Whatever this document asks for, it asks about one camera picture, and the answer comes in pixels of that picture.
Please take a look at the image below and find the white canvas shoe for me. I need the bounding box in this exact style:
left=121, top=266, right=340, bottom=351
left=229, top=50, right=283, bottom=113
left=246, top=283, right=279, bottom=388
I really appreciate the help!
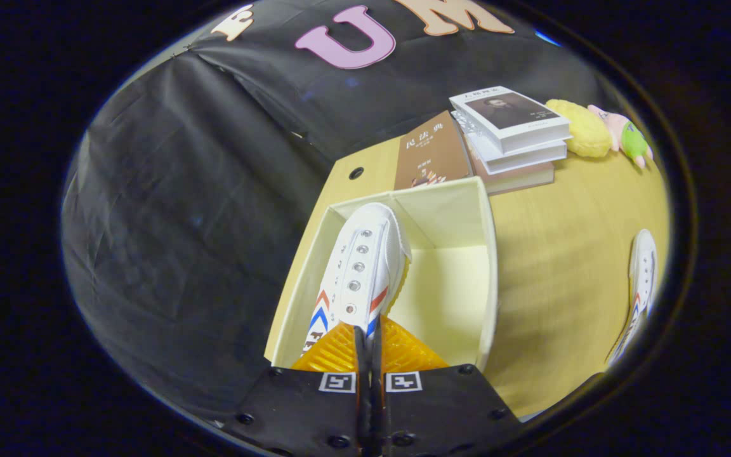
left=302, top=202, right=412, bottom=356
left=605, top=228, right=659, bottom=366

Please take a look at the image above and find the yellow plush toy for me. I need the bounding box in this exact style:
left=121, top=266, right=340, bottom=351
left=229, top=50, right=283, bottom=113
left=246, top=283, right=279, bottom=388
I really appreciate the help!
left=544, top=98, right=613, bottom=159

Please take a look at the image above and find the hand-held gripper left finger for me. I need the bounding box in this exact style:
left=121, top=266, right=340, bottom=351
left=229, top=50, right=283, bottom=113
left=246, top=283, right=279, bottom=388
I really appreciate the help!
left=223, top=321, right=371, bottom=457

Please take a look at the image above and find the thick brown-edged book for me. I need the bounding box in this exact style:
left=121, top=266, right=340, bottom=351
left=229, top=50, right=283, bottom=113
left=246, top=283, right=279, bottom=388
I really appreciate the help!
left=469, top=154, right=556, bottom=196

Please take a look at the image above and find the pink and green plush toy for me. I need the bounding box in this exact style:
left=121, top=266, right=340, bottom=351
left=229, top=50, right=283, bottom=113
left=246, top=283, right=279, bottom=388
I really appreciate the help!
left=587, top=104, right=654, bottom=169

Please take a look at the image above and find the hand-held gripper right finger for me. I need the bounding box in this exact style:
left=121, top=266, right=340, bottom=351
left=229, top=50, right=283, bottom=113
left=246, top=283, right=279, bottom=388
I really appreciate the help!
left=372, top=316, right=522, bottom=457

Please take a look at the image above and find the plain white book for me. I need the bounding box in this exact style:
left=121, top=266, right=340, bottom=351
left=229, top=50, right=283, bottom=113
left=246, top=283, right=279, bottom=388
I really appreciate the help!
left=466, top=130, right=568, bottom=176

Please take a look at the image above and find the black backdrop cloth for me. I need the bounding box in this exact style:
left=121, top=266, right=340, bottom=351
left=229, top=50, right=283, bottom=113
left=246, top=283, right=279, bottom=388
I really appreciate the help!
left=61, top=0, right=607, bottom=423

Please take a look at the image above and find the white portrait cover book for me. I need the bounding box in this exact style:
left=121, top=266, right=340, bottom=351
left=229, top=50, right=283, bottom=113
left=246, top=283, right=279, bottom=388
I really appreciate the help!
left=449, top=86, right=573, bottom=155

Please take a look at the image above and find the brown cover book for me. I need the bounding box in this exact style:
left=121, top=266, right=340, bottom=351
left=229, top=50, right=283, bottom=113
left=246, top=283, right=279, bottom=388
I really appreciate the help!
left=393, top=110, right=473, bottom=191

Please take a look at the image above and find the beige storage box grey lid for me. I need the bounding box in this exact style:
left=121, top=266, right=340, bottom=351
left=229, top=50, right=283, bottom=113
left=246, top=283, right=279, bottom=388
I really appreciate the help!
left=264, top=176, right=499, bottom=376

